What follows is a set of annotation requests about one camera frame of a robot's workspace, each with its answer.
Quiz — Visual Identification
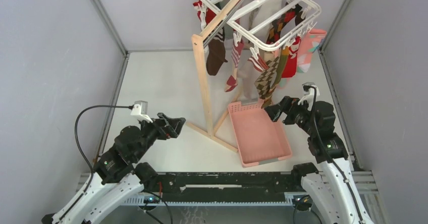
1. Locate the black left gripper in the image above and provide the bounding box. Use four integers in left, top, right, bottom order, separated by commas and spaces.
133, 113, 186, 162

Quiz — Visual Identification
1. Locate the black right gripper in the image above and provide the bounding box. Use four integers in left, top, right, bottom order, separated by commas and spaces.
264, 96, 317, 136

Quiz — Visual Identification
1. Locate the pink plastic basket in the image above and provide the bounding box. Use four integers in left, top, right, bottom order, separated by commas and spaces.
228, 99, 293, 167

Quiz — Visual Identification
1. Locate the pink patterned sock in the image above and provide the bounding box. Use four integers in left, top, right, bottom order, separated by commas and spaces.
297, 28, 327, 73

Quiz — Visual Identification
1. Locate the wooden hanger stand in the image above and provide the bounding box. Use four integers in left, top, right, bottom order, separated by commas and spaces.
186, 0, 245, 153

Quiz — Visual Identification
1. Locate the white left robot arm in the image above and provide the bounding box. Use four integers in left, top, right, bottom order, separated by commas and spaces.
41, 113, 186, 223

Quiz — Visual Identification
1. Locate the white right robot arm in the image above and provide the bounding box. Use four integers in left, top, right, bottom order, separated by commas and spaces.
264, 96, 373, 223

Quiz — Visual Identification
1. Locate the white plastic clip hanger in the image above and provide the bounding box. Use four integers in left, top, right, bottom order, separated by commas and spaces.
200, 0, 322, 51

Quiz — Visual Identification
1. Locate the brown argyle sock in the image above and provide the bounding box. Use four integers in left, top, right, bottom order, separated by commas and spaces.
254, 56, 280, 108

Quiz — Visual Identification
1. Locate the red bear sock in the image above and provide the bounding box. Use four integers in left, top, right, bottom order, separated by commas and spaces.
282, 36, 301, 78

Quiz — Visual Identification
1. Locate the grey ribbed sock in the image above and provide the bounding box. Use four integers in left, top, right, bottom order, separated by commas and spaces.
238, 61, 255, 99

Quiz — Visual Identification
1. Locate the red white patterned sock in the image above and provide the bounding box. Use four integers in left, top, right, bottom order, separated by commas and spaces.
225, 39, 245, 92

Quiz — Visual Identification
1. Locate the red black argyle sock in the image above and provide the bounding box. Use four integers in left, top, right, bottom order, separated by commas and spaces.
266, 4, 304, 44

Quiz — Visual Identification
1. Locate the dark brown sock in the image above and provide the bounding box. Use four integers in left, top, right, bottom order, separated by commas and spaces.
206, 28, 228, 76

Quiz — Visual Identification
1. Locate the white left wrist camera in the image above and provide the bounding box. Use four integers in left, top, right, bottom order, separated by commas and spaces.
130, 100, 153, 123

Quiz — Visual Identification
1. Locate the black left camera cable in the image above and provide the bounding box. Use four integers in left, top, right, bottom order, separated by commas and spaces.
74, 104, 134, 193

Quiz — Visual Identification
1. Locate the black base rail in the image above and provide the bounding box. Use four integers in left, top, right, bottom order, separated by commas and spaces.
149, 172, 303, 204

